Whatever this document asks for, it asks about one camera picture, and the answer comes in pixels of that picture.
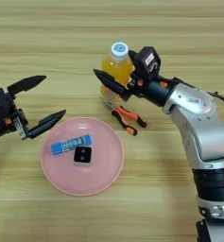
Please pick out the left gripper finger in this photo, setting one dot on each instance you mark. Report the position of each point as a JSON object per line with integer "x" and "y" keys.
{"x": 44, "y": 123}
{"x": 25, "y": 83}

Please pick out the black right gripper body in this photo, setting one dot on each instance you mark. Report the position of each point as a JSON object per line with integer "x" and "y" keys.
{"x": 154, "y": 89}

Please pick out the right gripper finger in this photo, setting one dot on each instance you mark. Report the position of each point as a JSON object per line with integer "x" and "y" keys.
{"x": 112, "y": 83}
{"x": 134, "y": 55}

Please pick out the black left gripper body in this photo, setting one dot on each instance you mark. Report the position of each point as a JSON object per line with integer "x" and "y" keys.
{"x": 3, "y": 126}

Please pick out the orange juice bottle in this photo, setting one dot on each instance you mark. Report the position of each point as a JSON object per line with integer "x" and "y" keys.
{"x": 118, "y": 67}

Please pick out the blue glue stick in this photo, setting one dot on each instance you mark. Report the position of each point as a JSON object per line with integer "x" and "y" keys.
{"x": 69, "y": 144}

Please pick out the orange black pliers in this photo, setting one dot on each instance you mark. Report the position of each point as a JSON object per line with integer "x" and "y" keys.
{"x": 129, "y": 126}

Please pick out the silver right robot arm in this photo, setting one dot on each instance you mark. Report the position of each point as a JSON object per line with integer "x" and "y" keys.
{"x": 204, "y": 132}

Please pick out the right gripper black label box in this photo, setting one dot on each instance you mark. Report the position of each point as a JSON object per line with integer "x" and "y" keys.
{"x": 148, "y": 63}

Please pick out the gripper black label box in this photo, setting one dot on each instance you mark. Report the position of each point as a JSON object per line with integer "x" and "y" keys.
{"x": 148, "y": 63}
{"x": 1, "y": 102}

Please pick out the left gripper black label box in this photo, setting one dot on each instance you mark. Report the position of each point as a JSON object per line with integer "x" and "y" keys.
{"x": 1, "y": 102}

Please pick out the small black square cube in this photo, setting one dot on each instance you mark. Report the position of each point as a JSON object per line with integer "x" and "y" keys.
{"x": 82, "y": 155}

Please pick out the pink round plate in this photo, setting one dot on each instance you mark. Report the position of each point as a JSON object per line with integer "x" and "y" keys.
{"x": 85, "y": 179}

